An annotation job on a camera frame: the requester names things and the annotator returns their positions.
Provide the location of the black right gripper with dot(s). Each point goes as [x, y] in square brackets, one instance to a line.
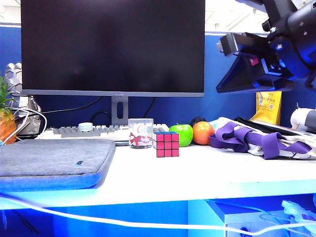
[274, 66]

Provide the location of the Rubik's cube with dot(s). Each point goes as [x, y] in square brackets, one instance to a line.
[166, 145]

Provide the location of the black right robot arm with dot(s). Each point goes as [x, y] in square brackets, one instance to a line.
[301, 24]

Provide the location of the large yellow pouch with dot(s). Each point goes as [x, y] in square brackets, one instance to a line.
[269, 108]

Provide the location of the black flat folder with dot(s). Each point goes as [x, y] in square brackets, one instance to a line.
[271, 126]

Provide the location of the white and grey device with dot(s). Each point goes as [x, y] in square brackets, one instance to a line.
[300, 118]

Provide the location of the black round object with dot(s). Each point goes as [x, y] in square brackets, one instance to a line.
[196, 119]

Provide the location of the orange round fruit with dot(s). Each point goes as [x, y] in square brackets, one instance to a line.
[203, 133]

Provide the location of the green apple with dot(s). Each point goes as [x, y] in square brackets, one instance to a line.
[184, 134]

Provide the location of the clear plastic bag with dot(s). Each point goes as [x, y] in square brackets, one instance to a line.
[298, 212]

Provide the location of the white drawer cabinet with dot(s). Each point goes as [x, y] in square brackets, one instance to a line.
[247, 222]

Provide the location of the grey monitor stand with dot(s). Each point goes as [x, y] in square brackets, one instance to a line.
[119, 116]

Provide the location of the black computer monitor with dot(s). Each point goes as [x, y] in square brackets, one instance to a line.
[111, 47]

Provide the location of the white and grey keyboard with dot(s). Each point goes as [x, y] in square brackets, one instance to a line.
[111, 133]

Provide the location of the pale round lid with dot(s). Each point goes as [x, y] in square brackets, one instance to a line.
[86, 126]

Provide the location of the grey felt laptop sleeve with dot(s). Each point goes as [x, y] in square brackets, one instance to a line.
[44, 160]

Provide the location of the silver geometric figure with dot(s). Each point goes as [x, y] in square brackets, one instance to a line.
[14, 74]

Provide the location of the toy pineapple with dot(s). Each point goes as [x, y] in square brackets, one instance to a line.
[6, 123]

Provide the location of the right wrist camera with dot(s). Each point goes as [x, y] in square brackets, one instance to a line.
[228, 44]

